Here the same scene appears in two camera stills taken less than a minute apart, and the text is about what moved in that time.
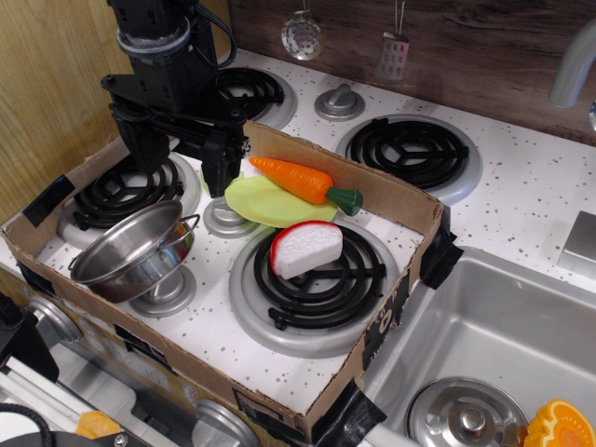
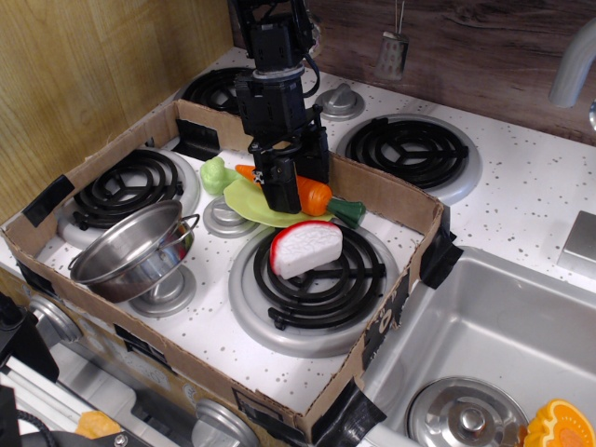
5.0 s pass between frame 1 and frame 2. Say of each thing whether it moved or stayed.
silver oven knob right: stayed
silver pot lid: stayed
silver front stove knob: stayed
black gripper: moved
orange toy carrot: moved
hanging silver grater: stayed
